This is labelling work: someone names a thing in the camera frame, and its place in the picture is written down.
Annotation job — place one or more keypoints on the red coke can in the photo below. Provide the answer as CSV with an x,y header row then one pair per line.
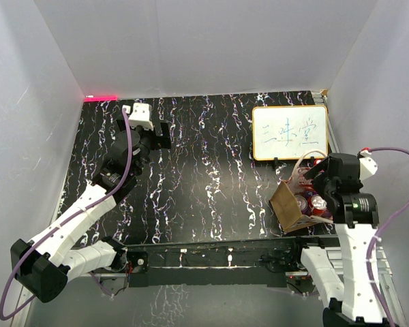
x,y
319,210
302,180

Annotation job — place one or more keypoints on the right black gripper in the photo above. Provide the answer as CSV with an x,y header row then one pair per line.
x,y
317,182

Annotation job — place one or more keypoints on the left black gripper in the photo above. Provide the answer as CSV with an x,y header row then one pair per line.
x,y
159,141

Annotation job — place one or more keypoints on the canvas bag with cat print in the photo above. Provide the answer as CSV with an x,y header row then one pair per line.
x,y
284,204

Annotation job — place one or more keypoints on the pink LED strip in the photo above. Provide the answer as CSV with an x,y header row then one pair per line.
x,y
103,98

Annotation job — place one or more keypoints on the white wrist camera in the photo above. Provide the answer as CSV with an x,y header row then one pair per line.
x,y
368,167
139,114

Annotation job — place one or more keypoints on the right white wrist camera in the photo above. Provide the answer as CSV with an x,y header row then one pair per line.
x,y
368,167

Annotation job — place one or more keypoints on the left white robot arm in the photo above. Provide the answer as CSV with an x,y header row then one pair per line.
x,y
45,264

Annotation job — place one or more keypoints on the yellow framed whiteboard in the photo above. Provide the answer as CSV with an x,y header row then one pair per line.
x,y
287,132

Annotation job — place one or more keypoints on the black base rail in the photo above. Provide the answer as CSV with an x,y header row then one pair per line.
x,y
238,262

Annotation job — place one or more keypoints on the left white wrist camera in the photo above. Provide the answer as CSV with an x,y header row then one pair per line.
x,y
139,114

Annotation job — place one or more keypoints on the purple fanta can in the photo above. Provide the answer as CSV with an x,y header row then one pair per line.
x,y
316,199
302,204

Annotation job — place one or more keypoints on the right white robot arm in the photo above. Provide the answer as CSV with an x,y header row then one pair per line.
x,y
354,299

